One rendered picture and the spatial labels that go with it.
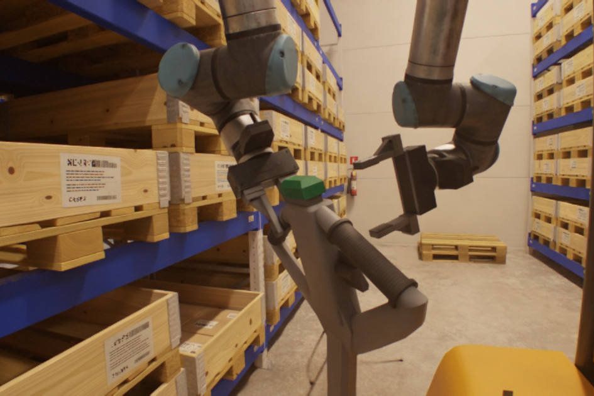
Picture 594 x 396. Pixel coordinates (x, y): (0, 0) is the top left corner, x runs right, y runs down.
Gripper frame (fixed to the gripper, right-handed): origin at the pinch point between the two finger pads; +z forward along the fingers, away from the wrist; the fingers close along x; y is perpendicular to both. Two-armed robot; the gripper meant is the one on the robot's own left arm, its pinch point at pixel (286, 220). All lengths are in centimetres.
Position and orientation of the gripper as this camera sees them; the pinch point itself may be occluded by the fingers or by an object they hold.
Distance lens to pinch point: 61.4
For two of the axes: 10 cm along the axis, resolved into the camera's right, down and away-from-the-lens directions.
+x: -8.6, 3.3, -3.9
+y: -2.5, 4.0, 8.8
